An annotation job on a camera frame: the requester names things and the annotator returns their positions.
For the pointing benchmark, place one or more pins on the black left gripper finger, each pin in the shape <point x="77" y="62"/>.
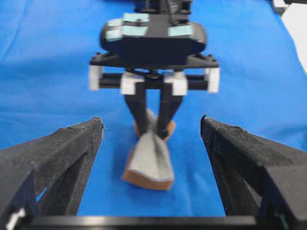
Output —
<point x="169" y="104"/>
<point x="47" y="176"/>
<point x="137" y="105"/>

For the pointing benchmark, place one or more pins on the brown and white sponge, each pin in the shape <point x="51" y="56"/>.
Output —
<point x="148" y="165"/>

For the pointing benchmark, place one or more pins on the black upper wrist camera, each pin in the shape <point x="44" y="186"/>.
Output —
<point x="137" y="35"/>

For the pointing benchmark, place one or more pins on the blue table cloth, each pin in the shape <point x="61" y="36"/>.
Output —
<point x="45" y="48"/>

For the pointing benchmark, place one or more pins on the white upper gripper body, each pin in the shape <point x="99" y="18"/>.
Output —
<point x="194" y="72"/>

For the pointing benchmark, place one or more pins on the black left gripper hidden finger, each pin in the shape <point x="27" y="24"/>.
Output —
<point x="256" y="176"/>

